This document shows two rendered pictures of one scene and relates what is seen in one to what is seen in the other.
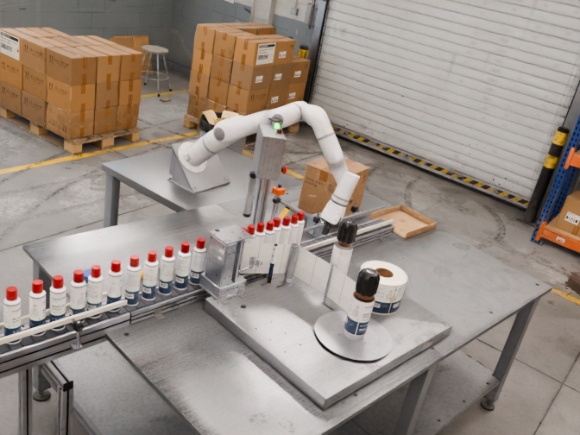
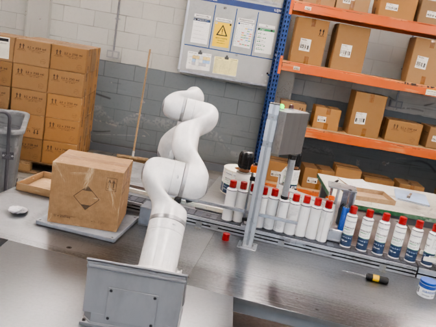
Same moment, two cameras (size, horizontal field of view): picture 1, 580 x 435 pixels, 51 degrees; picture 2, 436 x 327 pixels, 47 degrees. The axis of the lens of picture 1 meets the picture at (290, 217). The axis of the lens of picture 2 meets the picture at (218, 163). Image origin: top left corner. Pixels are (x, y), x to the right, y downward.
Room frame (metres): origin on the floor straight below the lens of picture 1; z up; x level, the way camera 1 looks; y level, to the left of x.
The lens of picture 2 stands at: (3.91, 1.89, 1.73)
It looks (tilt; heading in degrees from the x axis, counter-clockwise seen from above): 14 degrees down; 238
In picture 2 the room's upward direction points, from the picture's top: 10 degrees clockwise
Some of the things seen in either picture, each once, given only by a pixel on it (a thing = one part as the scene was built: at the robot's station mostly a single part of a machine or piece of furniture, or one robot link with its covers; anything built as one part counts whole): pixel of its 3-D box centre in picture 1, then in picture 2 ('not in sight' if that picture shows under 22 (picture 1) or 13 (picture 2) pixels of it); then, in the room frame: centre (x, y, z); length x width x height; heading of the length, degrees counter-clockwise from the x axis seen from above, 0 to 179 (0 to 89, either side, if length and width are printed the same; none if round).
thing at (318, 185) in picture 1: (333, 187); (91, 189); (3.22, -0.21, 0.99); 0.30 x 0.24 x 0.27; 150
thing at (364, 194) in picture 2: not in sight; (367, 194); (1.06, -0.53, 0.82); 0.34 x 0.24 x 0.03; 153
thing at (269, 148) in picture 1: (268, 151); (285, 131); (2.48, 0.14, 1.38); 0.17 x 0.10 x 0.19; 14
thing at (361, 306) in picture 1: (362, 303); (292, 173); (1.98, -0.33, 1.04); 0.09 x 0.09 x 0.29
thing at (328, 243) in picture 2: (280, 259); (243, 227); (2.51, 0.01, 0.86); 1.65 x 0.08 x 0.04; 139
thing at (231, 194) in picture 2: (297, 231); (230, 200); (2.58, -0.05, 0.98); 0.05 x 0.05 x 0.20
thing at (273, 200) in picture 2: (267, 242); (271, 208); (2.42, 0.08, 0.98); 0.05 x 0.05 x 0.20
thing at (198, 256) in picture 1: (198, 261); (349, 226); (2.14, 0.33, 0.98); 0.05 x 0.05 x 0.20
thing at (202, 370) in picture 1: (312, 269); (220, 222); (2.54, -0.15, 0.82); 2.10 x 1.50 x 0.02; 139
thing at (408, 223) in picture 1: (403, 220); (56, 185); (3.26, -0.65, 0.85); 0.30 x 0.26 x 0.04; 139
